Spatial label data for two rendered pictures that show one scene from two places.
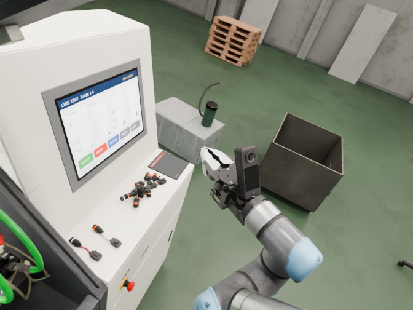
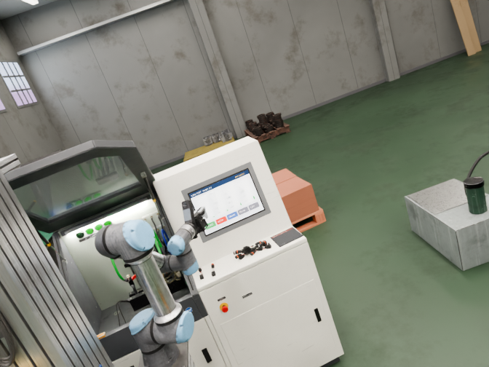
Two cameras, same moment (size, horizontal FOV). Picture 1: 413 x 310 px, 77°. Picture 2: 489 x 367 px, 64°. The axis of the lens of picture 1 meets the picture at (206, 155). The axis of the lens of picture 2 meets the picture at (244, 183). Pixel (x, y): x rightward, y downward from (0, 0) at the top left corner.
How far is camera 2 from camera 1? 186 cm
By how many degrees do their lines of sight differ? 64
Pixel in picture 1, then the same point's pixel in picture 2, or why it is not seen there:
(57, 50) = (188, 171)
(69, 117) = (196, 201)
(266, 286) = (173, 259)
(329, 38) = not seen: outside the picture
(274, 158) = not seen: outside the picture
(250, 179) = (186, 215)
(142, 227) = (232, 270)
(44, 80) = (182, 185)
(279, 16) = not seen: outside the picture
